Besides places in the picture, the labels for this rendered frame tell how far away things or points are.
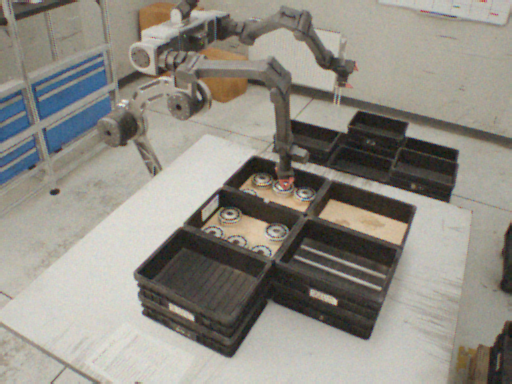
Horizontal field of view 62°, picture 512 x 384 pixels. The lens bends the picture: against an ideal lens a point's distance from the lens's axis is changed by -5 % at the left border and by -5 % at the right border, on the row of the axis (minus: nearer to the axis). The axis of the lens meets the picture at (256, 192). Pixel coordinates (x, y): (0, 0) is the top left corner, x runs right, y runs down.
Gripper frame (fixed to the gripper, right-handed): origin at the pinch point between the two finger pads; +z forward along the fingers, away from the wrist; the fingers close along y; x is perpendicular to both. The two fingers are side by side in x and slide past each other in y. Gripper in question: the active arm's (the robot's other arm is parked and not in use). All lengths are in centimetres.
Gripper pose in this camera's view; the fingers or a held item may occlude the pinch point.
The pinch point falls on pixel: (283, 184)
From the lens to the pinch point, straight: 207.4
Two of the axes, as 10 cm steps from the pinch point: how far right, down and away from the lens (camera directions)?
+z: -0.3, 7.9, 6.1
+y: -1.7, -6.0, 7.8
